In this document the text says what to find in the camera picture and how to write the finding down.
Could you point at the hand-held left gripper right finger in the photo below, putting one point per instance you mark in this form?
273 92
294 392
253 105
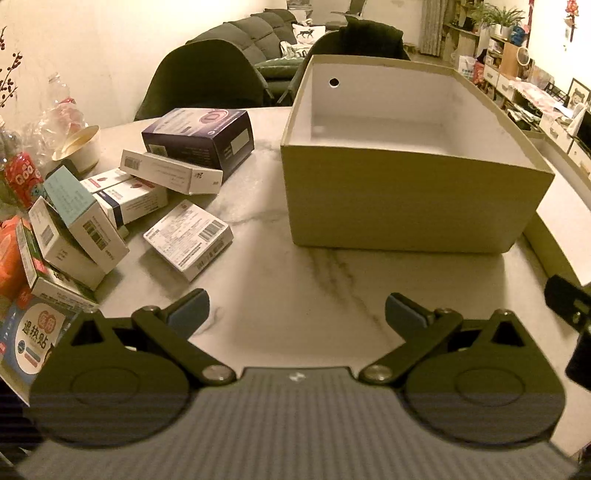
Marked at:
405 311

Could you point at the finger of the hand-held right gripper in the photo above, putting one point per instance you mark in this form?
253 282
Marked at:
565 295

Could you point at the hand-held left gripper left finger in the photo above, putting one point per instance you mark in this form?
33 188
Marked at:
191 310

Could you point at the white barcode label box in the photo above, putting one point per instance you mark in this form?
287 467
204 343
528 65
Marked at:
189 237

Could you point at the large beige cardboard box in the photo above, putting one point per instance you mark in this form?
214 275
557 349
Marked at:
415 207

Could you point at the white strawberry print box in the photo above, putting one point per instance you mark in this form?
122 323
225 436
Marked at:
134 201
104 180

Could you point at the teal topped white box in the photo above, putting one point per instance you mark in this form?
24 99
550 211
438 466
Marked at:
78 207

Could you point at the blue medicine box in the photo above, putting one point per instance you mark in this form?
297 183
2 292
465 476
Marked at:
32 341

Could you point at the purple medicine box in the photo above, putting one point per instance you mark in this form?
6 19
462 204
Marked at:
194 138

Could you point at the green medicine box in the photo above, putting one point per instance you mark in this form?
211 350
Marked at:
28 251

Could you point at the white marble desktop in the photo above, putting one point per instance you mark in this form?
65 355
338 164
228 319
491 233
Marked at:
277 277

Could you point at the beige cardboard box lid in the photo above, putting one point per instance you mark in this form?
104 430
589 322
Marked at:
565 207

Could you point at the plain white medicine box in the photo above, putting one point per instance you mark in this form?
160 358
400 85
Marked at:
64 258

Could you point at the long white medicine box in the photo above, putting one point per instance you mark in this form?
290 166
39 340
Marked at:
171 171

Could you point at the orange tissue pack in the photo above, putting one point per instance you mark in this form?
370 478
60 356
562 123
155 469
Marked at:
9 263

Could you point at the framed picture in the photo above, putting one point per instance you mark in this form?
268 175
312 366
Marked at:
579 94

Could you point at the pink cloth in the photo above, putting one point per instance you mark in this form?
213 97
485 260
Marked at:
540 94

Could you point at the red label drink bottle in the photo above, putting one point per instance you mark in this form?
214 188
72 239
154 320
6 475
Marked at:
23 177

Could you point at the white low cabinet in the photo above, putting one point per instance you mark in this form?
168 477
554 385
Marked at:
505 85

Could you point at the crumpled clear plastic bag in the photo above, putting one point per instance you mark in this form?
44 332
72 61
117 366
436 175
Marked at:
55 129

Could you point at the dark green chair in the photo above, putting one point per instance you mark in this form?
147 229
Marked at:
369 41
198 78

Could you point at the clear plastic bottle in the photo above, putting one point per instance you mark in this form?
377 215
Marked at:
67 106

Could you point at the round white mirror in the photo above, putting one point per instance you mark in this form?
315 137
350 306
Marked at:
523 54

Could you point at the green cushion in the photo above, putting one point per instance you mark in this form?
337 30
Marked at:
277 69

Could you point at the dark green sofa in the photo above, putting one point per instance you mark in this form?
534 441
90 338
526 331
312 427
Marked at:
240 37

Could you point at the wooden shelf unit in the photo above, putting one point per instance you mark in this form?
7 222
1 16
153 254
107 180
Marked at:
461 37

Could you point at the white patterned cushion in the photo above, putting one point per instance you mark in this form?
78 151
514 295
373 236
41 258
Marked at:
295 50

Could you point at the potted green plant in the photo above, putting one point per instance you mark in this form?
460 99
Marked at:
501 18

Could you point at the window curtain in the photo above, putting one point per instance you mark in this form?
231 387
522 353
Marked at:
438 27

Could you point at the dried flower bouquet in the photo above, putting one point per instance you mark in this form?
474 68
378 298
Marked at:
9 84

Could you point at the white animal print cushion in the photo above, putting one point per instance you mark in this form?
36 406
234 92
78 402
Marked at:
308 33

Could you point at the grey office chair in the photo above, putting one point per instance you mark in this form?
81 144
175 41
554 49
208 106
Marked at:
353 7

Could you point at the red knot wall decoration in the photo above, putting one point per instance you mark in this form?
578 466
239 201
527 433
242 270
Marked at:
571 14

